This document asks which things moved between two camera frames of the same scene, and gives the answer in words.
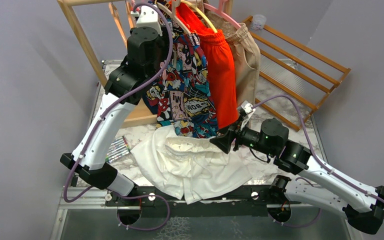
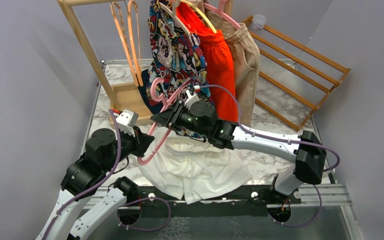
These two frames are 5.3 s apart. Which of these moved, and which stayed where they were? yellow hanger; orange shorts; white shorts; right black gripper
Moved: right black gripper
Stayed: white shorts; yellow hanger; orange shorts
